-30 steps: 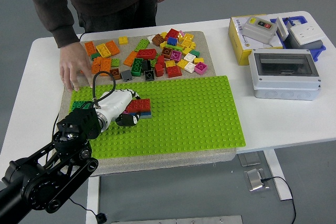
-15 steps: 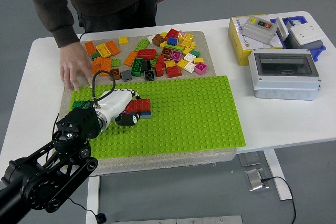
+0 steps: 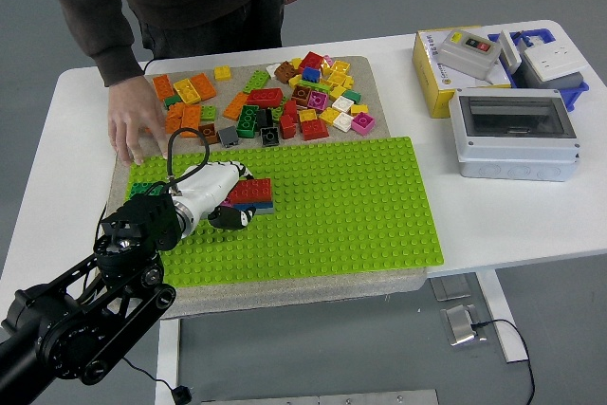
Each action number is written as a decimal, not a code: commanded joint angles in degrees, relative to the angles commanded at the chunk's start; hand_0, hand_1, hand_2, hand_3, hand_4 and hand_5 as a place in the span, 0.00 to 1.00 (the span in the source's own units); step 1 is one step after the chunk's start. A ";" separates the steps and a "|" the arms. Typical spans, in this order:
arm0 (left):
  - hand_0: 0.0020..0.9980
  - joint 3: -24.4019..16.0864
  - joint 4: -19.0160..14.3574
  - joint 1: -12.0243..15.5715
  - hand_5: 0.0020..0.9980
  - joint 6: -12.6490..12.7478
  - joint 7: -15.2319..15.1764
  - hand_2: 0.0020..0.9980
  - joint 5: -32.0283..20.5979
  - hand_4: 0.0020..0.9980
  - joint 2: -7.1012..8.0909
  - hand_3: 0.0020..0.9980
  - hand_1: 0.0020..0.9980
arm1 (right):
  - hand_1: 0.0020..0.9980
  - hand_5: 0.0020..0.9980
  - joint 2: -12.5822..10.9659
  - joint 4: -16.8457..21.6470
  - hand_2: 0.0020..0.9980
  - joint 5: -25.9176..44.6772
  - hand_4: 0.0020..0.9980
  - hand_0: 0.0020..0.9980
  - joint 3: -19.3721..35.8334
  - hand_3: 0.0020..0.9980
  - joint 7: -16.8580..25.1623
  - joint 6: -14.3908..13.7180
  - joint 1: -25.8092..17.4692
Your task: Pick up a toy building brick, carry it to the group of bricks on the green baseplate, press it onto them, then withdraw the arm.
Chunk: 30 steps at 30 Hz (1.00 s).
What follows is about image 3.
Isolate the person's right hand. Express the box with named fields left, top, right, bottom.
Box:
left=107, top=75, right=171, bottom=167

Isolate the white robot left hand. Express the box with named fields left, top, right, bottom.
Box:
left=170, top=160, right=257, bottom=235

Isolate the dark green long toy brick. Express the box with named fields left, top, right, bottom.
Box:
left=129, top=181, right=167, bottom=200

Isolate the lime green studded baseplate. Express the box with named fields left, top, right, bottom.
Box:
left=123, top=136, right=447, bottom=288

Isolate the small brown toy brick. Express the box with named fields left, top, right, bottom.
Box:
left=197, top=122, right=221, bottom=146

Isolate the small grey toy brick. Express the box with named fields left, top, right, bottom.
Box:
left=217, top=124, right=241, bottom=149

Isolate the yellow long toy brick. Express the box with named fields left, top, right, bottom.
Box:
left=173, top=78, right=204, bottom=105

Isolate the red square toy brick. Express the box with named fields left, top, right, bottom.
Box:
left=300, top=118, right=330, bottom=142
left=298, top=50, right=325, bottom=72

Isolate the lime green long toy brick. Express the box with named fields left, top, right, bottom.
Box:
left=242, top=69, right=272, bottom=94

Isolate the red long toy brick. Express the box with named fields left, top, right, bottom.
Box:
left=245, top=87, right=285, bottom=109

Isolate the magenta square toy brick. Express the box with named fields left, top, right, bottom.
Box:
left=306, top=90, right=330, bottom=113

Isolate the pink square toy brick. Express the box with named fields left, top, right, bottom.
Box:
left=350, top=111, right=377, bottom=137

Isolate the grey-brown foam mat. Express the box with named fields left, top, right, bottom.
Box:
left=94, top=54, right=428, bottom=320

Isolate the yellow cardboard box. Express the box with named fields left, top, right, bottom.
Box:
left=411, top=26, right=514, bottom=120

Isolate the white table leg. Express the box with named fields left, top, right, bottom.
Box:
left=475, top=268, right=531, bottom=364
left=154, top=317, right=182, bottom=405

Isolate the long metal floor plate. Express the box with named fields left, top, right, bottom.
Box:
left=198, top=389, right=441, bottom=405

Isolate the flat metal floor plate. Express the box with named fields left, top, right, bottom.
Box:
left=430, top=275, right=473, bottom=303

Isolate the metal floor socket box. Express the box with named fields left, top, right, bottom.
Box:
left=439, top=303, right=489, bottom=348

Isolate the grey junction box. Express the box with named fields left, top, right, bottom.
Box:
left=513, top=61, right=585, bottom=91

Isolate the blue plastic bin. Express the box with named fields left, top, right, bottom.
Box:
left=487, top=27, right=591, bottom=113

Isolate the grey push-button switch box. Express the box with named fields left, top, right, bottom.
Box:
left=436, top=29, right=502, bottom=82

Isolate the white switch plate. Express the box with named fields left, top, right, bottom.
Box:
left=496, top=29, right=524, bottom=72

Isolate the white wall socket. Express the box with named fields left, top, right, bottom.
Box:
left=520, top=44, right=590, bottom=83

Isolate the grey distribution enclosure clear lid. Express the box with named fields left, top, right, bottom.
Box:
left=448, top=87, right=581, bottom=183

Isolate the black power cable with plug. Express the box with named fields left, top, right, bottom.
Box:
left=469, top=318, right=537, bottom=405

